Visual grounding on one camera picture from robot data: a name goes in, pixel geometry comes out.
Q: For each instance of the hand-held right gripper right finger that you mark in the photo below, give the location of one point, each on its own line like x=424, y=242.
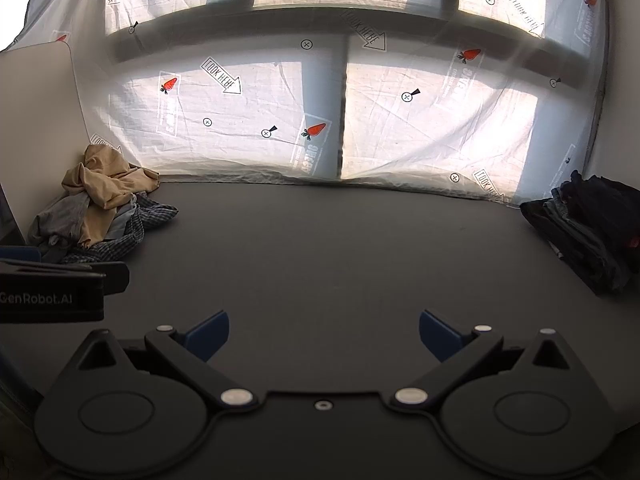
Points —
x=437, y=335

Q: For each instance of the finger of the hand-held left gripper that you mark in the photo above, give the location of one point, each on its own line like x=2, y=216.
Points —
x=115, y=277

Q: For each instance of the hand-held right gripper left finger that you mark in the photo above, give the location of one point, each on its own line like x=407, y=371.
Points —
x=210, y=335

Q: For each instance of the beige garment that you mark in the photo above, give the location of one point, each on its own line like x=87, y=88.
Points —
x=107, y=180

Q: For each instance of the light blue shirt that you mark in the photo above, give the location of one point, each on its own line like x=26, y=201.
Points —
x=122, y=215

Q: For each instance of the blue plaid shirt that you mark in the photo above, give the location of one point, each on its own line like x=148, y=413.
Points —
x=150, y=212

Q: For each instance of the grey sweatshirt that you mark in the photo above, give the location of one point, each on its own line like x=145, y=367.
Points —
x=55, y=220

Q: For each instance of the black pants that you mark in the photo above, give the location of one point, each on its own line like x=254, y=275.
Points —
x=545, y=215

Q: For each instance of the white side board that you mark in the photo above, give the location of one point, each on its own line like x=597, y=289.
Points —
x=617, y=85
x=45, y=125

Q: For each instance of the navy fleece garment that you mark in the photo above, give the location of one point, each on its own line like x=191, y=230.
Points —
x=600, y=195

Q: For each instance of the red garment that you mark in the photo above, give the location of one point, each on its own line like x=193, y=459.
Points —
x=631, y=241

